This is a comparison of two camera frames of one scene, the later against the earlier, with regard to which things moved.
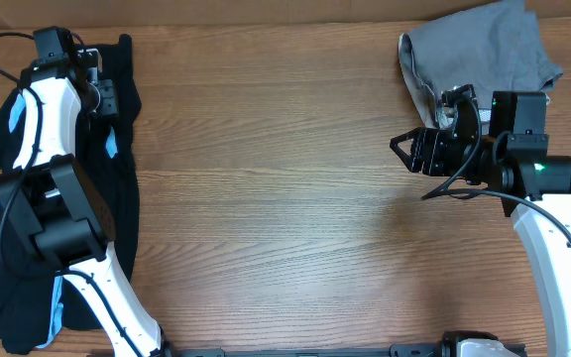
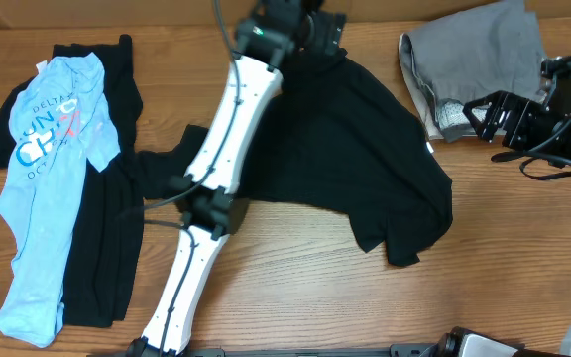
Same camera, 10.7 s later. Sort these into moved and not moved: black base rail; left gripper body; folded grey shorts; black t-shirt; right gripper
Moved: black t-shirt; right gripper; left gripper body
Not moved: folded grey shorts; black base rail
